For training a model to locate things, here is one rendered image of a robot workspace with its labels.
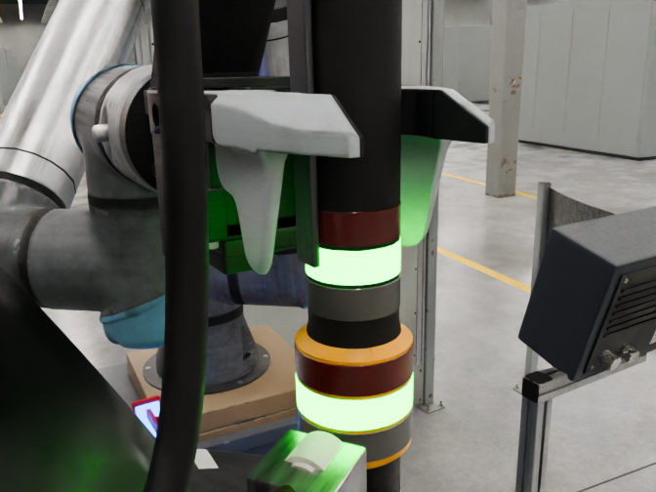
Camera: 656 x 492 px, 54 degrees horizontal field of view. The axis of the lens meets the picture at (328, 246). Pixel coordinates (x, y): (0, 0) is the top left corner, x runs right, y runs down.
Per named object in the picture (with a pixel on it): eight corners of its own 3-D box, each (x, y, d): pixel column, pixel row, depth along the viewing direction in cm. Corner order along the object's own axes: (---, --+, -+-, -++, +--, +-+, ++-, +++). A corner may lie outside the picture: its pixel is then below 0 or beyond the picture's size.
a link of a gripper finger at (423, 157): (534, 265, 22) (351, 221, 29) (547, 86, 20) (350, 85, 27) (478, 285, 20) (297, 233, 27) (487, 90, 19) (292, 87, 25)
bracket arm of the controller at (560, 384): (537, 405, 87) (539, 385, 86) (520, 395, 90) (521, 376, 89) (646, 361, 99) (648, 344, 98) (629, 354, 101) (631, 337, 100)
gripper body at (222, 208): (360, 259, 29) (251, 212, 39) (359, 61, 27) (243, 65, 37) (198, 290, 25) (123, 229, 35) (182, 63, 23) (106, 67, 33)
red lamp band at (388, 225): (381, 252, 20) (382, 215, 20) (287, 242, 22) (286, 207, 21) (413, 227, 23) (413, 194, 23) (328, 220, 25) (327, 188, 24)
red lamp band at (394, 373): (390, 408, 21) (390, 374, 21) (273, 384, 23) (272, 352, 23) (427, 353, 25) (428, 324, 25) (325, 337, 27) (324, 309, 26)
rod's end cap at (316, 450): (329, 468, 20) (353, 434, 22) (272, 453, 21) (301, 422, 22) (331, 522, 20) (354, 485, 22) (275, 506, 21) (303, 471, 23)
